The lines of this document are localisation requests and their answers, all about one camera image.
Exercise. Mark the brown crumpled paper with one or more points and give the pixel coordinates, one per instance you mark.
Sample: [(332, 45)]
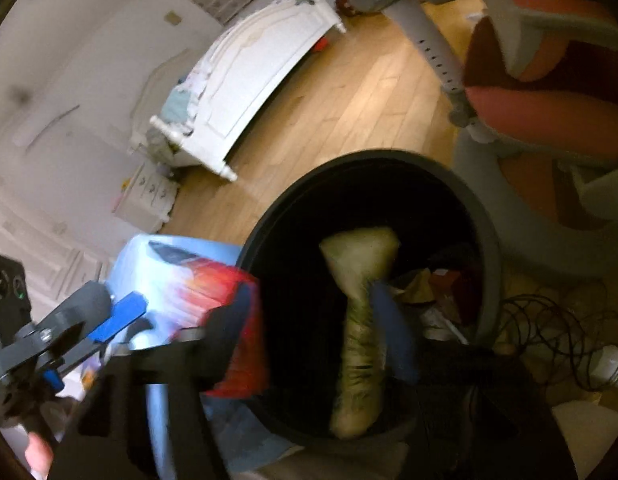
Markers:
[(418, 285)]

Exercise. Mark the dark red packet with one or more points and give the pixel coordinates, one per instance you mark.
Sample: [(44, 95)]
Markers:
[(456, 287)]

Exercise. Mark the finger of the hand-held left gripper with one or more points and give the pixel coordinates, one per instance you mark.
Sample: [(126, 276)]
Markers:
[(96, 352), (121, 312)]

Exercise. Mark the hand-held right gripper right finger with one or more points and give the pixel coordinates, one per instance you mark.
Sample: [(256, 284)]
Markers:
[(396, 335)]

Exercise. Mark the yellow-green wrapper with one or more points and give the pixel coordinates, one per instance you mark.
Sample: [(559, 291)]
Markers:
[(359, 260)]

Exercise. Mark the small red toy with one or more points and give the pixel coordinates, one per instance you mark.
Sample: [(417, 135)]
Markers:
[(321, 47)]

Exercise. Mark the light blue printed sheet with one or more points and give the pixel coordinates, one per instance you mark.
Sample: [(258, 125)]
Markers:
[(179, 280)]

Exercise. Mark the pale blue bedding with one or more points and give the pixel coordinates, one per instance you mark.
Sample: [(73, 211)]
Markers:
[(176, 105)]

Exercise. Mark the white nightstand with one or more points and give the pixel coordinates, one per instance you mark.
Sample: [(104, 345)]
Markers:
[(149, 195)]

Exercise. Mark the white wardrobe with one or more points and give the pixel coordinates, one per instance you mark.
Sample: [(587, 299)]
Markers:
[(64, 260)]

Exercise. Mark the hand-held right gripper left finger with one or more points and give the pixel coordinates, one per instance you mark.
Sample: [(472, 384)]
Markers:
[(241, 310)]

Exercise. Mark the white wooden bed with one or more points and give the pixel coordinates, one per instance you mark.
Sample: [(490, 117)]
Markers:
[(259, 70)]

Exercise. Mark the black round trash bin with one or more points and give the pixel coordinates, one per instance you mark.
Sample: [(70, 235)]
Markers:
[(339, 170)]

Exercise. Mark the person's left hand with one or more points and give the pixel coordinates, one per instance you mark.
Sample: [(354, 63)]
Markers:
[(39, 452)]

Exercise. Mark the white crumpled paper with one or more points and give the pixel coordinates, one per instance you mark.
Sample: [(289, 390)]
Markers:
[(441, 322)]

